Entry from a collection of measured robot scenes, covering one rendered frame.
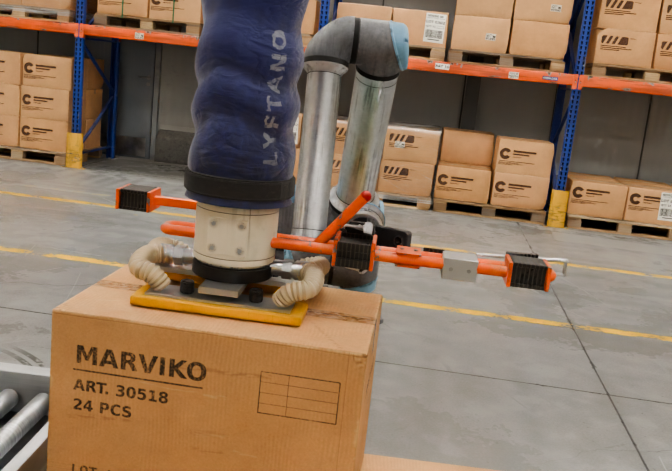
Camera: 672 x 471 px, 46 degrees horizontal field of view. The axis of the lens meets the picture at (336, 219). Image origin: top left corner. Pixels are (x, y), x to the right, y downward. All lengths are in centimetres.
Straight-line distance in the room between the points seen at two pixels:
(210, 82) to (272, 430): 66
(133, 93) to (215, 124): 907
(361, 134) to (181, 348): 88
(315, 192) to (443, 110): 805
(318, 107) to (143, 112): 867
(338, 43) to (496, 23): 673
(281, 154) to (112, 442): 64
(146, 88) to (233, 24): 903
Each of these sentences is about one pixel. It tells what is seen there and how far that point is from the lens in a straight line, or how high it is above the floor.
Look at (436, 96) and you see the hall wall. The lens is 993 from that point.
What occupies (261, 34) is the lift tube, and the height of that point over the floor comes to 149.
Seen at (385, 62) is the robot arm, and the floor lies 147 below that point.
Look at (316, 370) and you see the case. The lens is 147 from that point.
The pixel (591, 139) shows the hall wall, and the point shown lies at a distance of 1012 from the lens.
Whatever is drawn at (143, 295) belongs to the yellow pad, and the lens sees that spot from 160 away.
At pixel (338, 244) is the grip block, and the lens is 158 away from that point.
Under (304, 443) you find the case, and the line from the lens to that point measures 153.
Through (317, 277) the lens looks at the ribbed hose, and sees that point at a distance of 158.
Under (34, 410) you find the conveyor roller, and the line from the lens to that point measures 213.
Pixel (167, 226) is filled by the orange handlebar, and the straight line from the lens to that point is 167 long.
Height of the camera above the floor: 145
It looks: 11 degrees down
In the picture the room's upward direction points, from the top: 6 degrees clockwise
